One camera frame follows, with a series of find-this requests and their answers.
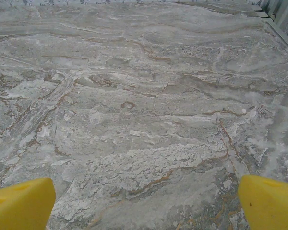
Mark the aluminium table side rail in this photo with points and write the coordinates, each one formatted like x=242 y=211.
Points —
x=278 y=28

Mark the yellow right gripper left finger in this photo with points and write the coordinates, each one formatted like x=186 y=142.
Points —
x=21 y=206

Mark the aluminium corner post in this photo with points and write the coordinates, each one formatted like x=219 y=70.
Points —
x=276 y=12

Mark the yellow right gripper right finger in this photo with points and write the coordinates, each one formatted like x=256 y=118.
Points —
x=268 y=206

